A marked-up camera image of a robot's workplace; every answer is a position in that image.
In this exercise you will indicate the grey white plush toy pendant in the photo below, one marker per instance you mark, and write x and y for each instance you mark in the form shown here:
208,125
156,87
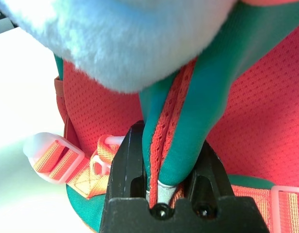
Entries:
115,36

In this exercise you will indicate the orange and teal backpack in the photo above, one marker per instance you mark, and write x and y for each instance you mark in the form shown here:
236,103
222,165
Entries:
261,109

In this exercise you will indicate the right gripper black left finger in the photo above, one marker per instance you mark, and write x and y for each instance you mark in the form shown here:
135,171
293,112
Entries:
127,165

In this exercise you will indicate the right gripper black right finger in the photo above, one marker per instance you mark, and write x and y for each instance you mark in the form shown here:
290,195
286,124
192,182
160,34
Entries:
212,177

